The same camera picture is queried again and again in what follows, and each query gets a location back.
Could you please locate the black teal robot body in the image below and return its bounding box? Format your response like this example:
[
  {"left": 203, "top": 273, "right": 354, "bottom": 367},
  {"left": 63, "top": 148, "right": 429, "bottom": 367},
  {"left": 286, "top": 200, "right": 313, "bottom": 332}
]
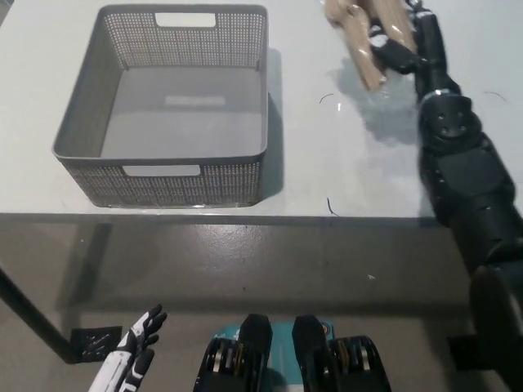
[{"left": 194, "top": 313, "right": 391, "bottom": 392}]

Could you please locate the bag of wooden cutlery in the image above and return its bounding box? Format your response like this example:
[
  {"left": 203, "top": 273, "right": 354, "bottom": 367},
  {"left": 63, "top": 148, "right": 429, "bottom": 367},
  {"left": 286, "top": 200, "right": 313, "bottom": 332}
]
[{"left": 324, "top": 0, "right": 418, "bottom": 91}]

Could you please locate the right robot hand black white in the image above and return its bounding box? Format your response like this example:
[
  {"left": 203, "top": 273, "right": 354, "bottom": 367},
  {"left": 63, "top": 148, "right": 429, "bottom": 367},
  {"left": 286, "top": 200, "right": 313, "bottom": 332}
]
[{"left": 367, "top": 0, "right": 461, "bottom": 97}]

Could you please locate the grey perforated plastic basket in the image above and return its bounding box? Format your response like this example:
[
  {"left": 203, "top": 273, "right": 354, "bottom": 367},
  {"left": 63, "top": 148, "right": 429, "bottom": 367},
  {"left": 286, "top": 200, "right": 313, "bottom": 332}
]
[{"left": 51, "top": 4, "right": 270, "bottom": 208}]

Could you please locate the black metal table leg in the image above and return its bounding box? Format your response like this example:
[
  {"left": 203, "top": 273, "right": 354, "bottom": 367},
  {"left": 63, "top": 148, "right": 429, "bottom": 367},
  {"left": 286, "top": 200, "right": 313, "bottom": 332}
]
[{"left": 0, "top": 261, "right": 78, "bottom": 365}]

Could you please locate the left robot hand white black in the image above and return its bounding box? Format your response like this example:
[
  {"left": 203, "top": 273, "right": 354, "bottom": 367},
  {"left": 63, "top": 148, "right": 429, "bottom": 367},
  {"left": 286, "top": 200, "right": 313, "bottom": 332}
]
[{"left": 87, "top": 304, "right": 168, "bottom": 392}]

